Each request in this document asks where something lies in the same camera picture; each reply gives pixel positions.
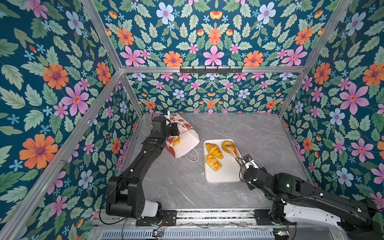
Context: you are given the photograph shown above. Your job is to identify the red white paper bag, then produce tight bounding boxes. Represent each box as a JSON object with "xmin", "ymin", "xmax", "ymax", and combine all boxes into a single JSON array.
[{"xmin": 166, "ymin": 113, "xmax": 200, "ymax": 162}]

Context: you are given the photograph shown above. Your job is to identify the metal tongs with cream tips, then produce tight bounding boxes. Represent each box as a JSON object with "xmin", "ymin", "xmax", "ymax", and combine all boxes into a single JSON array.
[{"xmin": 235, "ymin": 150, "xmax": 246, "ymax": 169}]

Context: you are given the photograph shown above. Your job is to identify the yellow fake bagel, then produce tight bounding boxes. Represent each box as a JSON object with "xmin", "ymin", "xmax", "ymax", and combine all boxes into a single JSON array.
[{"xmin": 222, "ymin": 141, "xmax": 236, "ymax": 154}]

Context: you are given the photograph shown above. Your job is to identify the yellow fake ring bread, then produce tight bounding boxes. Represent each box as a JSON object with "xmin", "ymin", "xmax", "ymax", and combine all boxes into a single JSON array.
[{"xmin": 205, "ymin": 155, "xmax": 222, "ymax": 172}]

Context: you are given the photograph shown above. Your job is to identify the yellow fake croissant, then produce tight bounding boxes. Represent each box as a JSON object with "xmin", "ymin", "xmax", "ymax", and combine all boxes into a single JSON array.
[{"xmin": 206, "ymin": 143, "xmax": 224, "ymax": 160}]

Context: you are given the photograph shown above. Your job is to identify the yellow fluted fake cake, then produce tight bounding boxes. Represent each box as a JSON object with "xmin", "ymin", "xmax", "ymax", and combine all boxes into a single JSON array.
[{"xmin": 173, "ymin": 137, "xmax": 181, "ymax": 146}]

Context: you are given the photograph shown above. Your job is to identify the orange brown fake bread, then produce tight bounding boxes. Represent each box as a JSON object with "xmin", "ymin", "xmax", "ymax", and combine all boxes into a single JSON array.
[{"xmin": 230, "ymin": 146, "xmax": 240, "ymax": 158}]

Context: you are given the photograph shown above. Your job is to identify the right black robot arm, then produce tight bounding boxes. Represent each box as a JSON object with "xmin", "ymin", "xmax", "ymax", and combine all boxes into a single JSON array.
[{"xmin": 241, "ymin": 166, "xmax": 384, "ymax": 240}]

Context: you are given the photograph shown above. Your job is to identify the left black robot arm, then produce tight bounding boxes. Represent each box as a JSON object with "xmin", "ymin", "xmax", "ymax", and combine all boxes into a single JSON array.
[{"xmin": 106, "ymin": 116, "xmax": 179, "ymax": 222}]

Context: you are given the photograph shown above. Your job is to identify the white rectangular tray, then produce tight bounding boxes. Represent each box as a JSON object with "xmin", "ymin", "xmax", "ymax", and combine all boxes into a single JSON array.
[{"xmin": 204, "ymin": 139, "xmax": 241, "ymax": 184}]

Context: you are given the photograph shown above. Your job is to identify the black hook rack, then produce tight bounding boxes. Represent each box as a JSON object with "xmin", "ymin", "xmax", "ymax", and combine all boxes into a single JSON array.
[{"xmin": 179, "ymin": 66, "xmax": 243, "ymax": 75}]

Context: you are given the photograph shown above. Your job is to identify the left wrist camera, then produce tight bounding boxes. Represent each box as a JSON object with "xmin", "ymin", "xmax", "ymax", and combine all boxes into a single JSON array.
[{"xmin": 160, "ymin": 109, "xmax": 171, "ymax": 121}]

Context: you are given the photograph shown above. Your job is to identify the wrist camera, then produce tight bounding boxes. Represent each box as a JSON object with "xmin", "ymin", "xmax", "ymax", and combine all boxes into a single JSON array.
[
  {"xmin": 160, "ymin": 109, "xmax": 171, "ymax": 121},
  {"xmin": 243, "ymin": 154, "xmax": 258, "ymax": 169}
]

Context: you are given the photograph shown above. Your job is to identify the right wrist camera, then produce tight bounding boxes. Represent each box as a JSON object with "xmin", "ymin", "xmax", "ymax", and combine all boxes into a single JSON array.
[{"xmin": 243, "ymin": 154, "xmax": 258, "ymax": 169}]

